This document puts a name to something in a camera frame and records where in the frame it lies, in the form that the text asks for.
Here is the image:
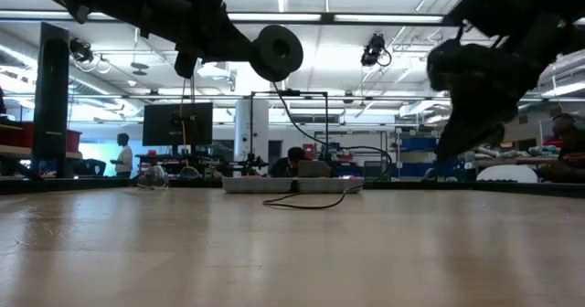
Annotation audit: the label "black ceiling camera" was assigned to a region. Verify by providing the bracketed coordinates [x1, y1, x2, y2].
[69, 38, 93, 65]
[359, 32, 393, 69]

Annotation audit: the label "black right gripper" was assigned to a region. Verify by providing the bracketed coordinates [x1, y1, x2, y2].
[433, 27, 572, 162]

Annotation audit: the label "black gantry frame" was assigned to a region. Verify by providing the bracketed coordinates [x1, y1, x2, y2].
[249, 89, 329, 162]

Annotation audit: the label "LED light bar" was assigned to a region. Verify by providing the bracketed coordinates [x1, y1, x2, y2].
[0, 10, 458, 28]

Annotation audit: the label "black computer monitor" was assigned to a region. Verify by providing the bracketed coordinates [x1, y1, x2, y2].
[142, 101, 214, 147]

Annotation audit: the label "grey plastic tool case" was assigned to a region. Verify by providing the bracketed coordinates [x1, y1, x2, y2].
[222, 175, 366, 195]

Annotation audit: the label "black cord spool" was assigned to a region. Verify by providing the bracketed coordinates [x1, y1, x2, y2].
[249, 24, 304, 83]

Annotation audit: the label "thin black cord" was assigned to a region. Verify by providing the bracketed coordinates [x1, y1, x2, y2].
[262, 81, 393, 211]

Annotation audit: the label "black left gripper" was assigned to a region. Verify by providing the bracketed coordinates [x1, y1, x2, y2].
[136, 0, 257, 79]

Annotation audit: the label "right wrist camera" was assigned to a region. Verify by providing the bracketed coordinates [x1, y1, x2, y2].
[426, 38, 465, 92]

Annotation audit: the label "clear safety glasses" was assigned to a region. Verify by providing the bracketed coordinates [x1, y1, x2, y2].
[136, 164, 170, 191]

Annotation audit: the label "grey laptop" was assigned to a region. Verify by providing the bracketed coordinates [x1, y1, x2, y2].
[296, 160, 333, 179]

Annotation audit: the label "red storage bins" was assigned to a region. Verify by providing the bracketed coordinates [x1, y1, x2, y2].
[0, 122, 82, 155]

